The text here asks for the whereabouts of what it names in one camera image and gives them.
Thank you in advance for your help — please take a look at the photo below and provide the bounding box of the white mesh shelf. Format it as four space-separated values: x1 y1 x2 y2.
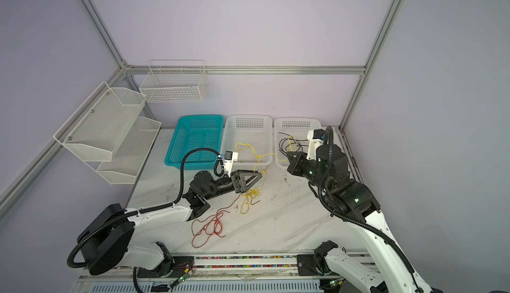
96 117 161 185
53 82 146 162

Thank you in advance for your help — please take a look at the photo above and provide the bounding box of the aluminium frame back bar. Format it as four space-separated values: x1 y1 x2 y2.
125 65 366 76

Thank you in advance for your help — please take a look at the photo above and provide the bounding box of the black cable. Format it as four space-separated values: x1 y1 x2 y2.
278 132 312 162

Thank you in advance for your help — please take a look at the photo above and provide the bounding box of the teal plastic basket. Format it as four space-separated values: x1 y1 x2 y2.
165 115 224 170

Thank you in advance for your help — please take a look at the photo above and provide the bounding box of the lower white mesh shelf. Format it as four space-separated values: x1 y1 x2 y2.
96 117 161 185

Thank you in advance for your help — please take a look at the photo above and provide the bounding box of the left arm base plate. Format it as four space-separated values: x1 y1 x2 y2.
137 256 195 278

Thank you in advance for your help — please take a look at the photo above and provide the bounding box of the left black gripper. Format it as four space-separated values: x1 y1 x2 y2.
204 170 262 201

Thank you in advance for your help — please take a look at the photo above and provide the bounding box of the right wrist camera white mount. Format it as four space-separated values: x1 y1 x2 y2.
307 129 325 160

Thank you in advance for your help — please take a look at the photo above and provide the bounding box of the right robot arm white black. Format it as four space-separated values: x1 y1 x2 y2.
287 127 434 292

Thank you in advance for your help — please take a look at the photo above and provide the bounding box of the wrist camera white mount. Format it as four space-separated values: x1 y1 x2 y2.
307 129 325 160
222 151 239 177

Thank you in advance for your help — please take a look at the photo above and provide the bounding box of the white wire wall basket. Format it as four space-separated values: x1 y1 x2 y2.
139 60 209 103

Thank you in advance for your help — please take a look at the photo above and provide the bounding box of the right white plastic basket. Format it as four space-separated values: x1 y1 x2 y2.
274 118 325 171

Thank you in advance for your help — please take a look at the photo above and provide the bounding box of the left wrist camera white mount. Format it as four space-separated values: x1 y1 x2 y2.
222 151 239 177

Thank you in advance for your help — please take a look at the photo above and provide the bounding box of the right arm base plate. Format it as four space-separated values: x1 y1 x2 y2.
296 254 342 277

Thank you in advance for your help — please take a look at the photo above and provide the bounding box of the middle white plastic basket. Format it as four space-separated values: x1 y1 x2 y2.
220 114 274 171

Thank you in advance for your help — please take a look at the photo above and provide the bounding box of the red cable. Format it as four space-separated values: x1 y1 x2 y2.
190 191 262 249

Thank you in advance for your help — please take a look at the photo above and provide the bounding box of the white plastic basket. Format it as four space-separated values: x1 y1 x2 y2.
274 118 325 171
220 114 274 171

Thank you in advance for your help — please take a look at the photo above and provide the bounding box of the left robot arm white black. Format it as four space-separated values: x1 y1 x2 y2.
66 152 262 277

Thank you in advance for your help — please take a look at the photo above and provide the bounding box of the upper white mesh shelf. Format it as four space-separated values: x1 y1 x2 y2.
53 82 146 162

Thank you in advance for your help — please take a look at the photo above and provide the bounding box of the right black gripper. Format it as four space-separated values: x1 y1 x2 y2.
283 148 328 193

